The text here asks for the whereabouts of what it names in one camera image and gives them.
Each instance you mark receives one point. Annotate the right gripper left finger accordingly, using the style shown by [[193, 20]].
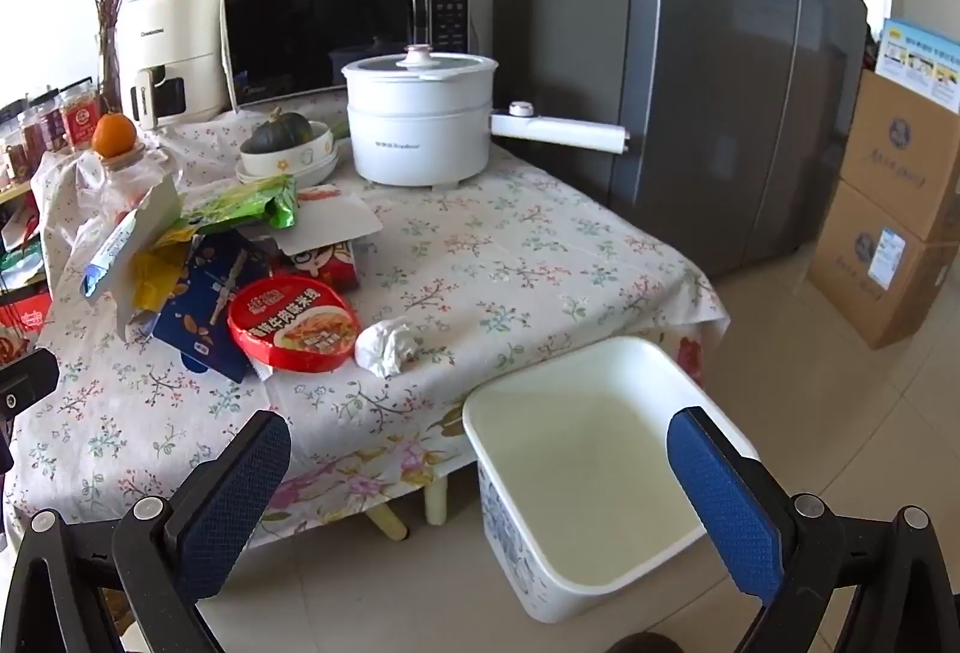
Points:
[[173, 553]]

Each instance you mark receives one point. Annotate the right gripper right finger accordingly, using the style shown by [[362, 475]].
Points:
[[788, 561]]

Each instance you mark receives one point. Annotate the blue nut box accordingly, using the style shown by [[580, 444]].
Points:
[[194, 320]]

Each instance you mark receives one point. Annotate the red instant noodle lid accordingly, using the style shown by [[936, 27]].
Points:
[[293, 323]]

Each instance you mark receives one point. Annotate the white tissue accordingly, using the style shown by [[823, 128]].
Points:
[[384, 348]]

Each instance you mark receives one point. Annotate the green snack bag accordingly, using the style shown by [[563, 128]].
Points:
[[271, 200]]

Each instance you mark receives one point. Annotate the red drink can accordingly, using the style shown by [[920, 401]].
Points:
[[334, 265]]

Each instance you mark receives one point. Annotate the white orange cardboard piece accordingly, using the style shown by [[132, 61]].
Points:
[[325, 216]]

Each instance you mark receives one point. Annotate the white cardboard sheet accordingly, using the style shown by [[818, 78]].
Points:
[[110, 271]]

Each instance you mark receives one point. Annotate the white plastic trash bin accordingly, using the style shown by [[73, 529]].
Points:
[[578, 498]]

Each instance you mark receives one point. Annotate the orange fruit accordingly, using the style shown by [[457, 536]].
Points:
[[115, 135]]

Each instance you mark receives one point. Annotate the lower cardboard box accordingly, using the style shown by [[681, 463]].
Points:
[[874, 271]]

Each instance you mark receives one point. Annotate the red lidded jar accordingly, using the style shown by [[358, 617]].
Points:
[[79, 107]]

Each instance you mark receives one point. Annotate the white ceramic bowl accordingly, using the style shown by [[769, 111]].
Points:
[[292, 161]]

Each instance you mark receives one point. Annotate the green squash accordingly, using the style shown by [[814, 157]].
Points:
[[281, 131]]

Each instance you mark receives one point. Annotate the floral tablecloth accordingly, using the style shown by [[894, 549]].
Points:
[[507, 270]]

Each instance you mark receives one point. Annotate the black microwave oven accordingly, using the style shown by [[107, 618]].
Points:
[[276, 49]]

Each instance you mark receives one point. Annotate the white electric cooking pot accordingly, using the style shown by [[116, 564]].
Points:
[[425, 119]]

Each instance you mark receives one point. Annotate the blue white leaflet box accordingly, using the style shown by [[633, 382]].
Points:
[[923, 61]]

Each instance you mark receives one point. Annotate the grey refrigerator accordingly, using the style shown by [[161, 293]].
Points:
[[737, 111]]

